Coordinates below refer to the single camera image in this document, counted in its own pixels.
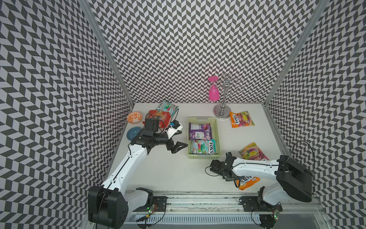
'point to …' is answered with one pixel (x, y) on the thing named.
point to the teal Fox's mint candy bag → (211, 147)
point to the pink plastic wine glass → (213, 92)
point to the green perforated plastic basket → (216, 135)
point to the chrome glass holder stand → (222, 111)
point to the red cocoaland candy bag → (163, 117)
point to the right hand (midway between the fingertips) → (236, 176)
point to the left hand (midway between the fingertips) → (182, 139)
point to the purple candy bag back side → (199, 131)
